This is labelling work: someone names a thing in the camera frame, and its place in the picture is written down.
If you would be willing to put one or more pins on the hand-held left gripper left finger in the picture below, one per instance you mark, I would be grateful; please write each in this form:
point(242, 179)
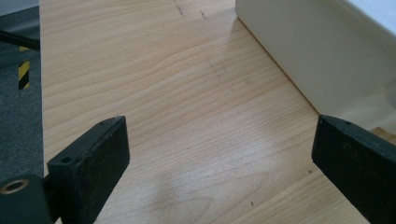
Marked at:
point(93, 161)

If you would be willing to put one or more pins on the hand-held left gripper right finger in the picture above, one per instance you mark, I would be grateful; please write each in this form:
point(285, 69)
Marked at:
point(358, 168)

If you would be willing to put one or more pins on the white plastic tray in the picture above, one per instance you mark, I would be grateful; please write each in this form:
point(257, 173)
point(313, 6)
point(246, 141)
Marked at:
point(311, 46)

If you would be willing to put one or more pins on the yellow black floor tape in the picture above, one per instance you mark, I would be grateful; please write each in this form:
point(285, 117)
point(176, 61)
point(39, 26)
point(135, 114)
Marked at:
point(24, 74)

